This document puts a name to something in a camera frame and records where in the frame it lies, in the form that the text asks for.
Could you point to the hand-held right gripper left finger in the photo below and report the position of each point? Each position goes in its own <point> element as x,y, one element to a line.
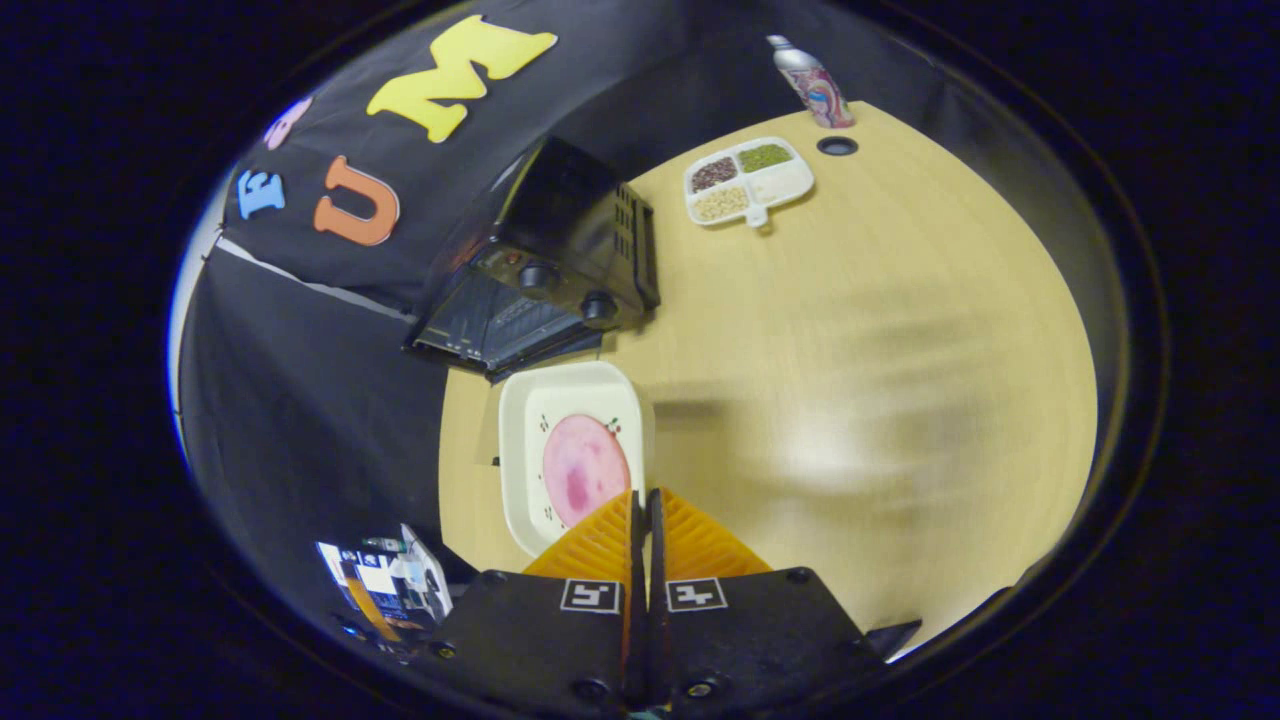
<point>540,640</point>

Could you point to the black backdrop cloth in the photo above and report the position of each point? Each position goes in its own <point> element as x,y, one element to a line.
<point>300,400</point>

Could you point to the silver bottle with colourful print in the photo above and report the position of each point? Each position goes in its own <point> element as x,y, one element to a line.
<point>815,85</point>

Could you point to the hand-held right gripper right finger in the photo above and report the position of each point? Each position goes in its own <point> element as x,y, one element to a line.
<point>760,640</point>

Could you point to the black electric oven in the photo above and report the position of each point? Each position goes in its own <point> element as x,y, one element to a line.
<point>570,220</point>

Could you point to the pink round food slice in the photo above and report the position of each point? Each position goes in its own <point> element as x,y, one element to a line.
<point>585,470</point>

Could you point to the white square plate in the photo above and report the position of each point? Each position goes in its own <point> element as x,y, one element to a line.
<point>520,440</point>

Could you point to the white divided dish with grains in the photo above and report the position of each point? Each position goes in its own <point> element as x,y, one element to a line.
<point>780,180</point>

